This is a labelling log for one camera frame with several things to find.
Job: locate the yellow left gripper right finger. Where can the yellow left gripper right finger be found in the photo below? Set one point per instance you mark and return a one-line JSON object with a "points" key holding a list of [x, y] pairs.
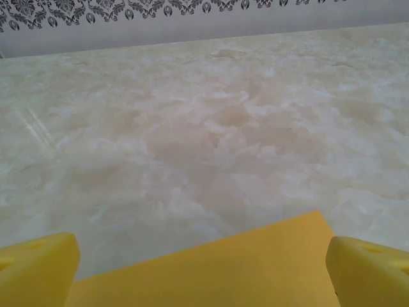
{"points": [[370, 278]]}

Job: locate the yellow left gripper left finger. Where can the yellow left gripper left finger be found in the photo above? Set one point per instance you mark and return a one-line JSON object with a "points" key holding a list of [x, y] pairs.
{"points": [[35, 272]]}

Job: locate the orange paper sheet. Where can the orange paper sheet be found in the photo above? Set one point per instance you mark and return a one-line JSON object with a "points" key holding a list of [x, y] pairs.
{"points": [[223, 272]]}

